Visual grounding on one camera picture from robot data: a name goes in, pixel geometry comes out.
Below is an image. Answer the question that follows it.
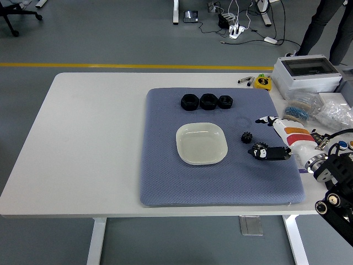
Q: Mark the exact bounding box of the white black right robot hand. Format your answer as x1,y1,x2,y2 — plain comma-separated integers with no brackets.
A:
247,115,325,167

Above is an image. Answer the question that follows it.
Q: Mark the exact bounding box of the large black gear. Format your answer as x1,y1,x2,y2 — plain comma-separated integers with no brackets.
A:
251,141,269,152

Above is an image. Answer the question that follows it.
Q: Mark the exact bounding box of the white square plate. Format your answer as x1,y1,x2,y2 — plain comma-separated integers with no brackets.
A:
175,122,228,166

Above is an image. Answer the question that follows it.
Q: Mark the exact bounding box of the grey push-button control box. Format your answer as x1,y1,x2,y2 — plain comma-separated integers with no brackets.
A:
327,135,353,157

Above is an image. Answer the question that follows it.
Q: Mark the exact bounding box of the white flat box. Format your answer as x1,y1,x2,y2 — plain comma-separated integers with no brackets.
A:
318,92,347,107

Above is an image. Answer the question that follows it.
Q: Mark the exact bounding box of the small black hex nut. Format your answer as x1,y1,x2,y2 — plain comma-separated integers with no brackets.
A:
218,94,234,109

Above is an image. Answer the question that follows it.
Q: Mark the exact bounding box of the large black hex nut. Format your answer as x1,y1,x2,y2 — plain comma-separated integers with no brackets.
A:
199,93,219,111
180,93,199,112

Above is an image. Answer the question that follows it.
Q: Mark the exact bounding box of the bag of blue resistors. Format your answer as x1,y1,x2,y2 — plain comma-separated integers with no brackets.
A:
283,92,323,124

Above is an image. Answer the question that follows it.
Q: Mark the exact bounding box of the bag of clear parts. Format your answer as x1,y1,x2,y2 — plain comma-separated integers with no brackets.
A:
314,99,353,130

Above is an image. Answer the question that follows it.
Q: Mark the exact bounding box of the yellow tape measure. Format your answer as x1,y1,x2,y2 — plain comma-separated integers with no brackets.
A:
253,73,272,91

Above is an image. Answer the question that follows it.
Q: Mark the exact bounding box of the metal floor plate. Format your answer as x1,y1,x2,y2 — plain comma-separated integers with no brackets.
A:
239,215,264,237

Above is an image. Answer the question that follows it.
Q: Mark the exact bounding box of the white table leg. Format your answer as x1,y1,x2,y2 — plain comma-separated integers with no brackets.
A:
281,214,309,265
87,217,108,265

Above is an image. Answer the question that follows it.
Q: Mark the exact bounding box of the person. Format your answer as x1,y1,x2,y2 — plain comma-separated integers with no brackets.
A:
285,0,353,66

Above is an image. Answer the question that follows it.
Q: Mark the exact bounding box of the white power strip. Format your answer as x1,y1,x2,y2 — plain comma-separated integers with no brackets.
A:
228,24,247,39

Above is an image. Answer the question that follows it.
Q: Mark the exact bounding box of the blue-grey textured mat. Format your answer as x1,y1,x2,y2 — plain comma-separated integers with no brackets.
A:
138,87,306,208

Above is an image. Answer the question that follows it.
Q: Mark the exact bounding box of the black power adapter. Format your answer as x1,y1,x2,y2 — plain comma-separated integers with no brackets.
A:
217,13,231,29

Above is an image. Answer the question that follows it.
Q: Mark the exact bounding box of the black floor device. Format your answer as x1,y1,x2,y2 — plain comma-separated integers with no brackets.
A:
183,10,200,23

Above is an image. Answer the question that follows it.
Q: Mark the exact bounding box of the yellow floor tape line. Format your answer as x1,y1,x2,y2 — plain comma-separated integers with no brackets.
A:
0,62,275,71

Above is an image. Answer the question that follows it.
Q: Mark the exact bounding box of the black office chair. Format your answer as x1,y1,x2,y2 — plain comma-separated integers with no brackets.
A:
0,0,44,38

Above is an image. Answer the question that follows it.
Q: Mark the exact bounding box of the grey electrical enclosure box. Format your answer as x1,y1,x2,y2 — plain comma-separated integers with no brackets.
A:
272,54,343,100

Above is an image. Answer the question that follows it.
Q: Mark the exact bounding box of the long black floor cable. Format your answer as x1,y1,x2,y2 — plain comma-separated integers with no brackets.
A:
220,38,303,50

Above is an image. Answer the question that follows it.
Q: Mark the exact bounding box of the short black floor cable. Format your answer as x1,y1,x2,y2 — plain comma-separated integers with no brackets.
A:
197,21,230,36

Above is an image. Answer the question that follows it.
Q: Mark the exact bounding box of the white cable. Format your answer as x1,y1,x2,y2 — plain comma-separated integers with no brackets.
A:
228,0,252,30

